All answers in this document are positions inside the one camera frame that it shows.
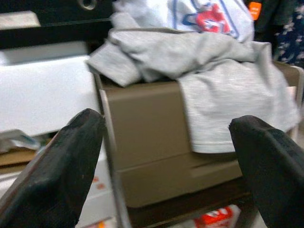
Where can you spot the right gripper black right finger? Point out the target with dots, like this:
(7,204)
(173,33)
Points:
(278,175)

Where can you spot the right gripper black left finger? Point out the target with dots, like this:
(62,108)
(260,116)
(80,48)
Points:
(52,180)

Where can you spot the brown cardboard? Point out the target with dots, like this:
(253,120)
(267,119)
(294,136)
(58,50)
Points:
(14,159)

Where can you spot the white carton orange print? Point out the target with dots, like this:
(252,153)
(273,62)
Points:
(97,197)

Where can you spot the white plastic bag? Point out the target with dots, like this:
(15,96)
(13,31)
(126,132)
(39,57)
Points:
(14,140)

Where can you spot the orange white package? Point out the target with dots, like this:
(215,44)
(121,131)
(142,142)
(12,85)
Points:
(213,218)

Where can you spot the white board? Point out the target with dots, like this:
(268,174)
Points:
(42,95)

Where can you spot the grey garment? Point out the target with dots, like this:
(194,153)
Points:
(213,95)

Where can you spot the taupe plastic box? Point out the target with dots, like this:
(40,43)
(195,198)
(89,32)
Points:
(147,123)

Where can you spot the navy floral garment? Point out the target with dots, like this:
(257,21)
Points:
(291,40)

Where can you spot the black shelf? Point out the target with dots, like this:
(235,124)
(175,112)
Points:
(59,31)

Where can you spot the orange tag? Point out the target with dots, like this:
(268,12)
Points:
(255,10)

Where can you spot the white red-blue printed garment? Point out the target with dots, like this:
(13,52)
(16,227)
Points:
(206,19)

